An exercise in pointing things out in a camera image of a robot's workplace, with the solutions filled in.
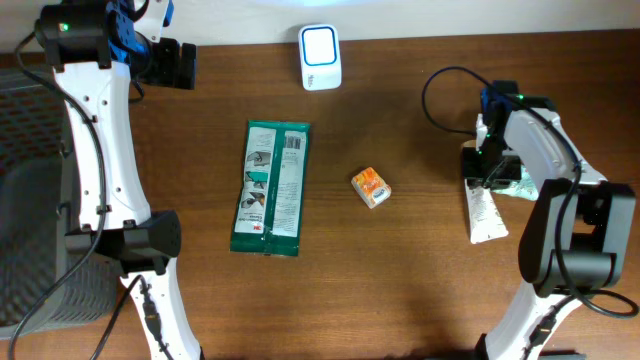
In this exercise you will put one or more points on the green wipes packet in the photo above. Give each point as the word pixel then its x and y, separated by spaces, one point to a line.
pixel 269 210

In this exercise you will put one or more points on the teal snack packet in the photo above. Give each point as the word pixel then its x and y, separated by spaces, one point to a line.
pixel 525 188

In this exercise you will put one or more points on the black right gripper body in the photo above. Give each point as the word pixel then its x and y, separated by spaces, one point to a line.
pixel 490 167

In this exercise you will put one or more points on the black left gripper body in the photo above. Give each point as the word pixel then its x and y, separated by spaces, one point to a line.
pixel 176 63

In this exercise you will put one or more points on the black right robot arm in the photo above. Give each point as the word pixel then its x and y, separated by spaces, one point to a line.
pixel 573 248

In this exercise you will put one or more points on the white cream tube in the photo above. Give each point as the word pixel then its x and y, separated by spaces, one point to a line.
pixel 485 221

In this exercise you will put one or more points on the grey plastic mesh basket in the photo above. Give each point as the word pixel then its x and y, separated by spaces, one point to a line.
pixel 39 206

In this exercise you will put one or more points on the white barcode scanner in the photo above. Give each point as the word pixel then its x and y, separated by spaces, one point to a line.
pixel 320 57

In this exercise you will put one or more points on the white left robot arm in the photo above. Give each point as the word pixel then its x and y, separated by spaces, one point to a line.
pixel 98 50

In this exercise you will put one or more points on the small orange carton box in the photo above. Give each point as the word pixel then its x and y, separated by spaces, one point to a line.
pixel 371 187

